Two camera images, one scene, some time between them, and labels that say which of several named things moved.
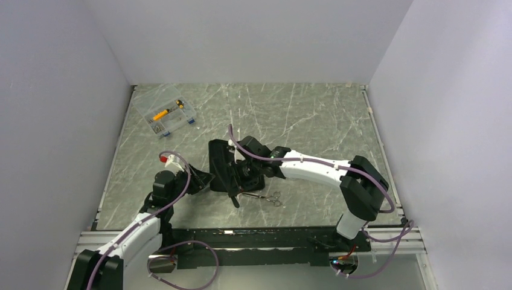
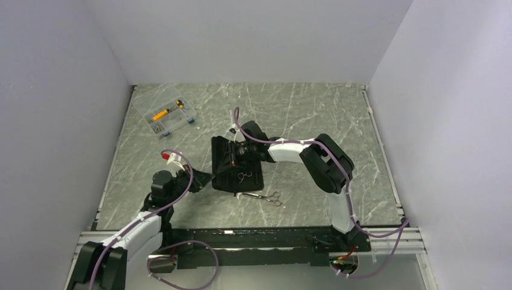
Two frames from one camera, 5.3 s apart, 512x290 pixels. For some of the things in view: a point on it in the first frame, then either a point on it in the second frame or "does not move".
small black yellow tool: [180, 104] does not move
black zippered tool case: [227, 174] does not move
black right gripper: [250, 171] -> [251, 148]
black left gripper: [198, 179] does not move
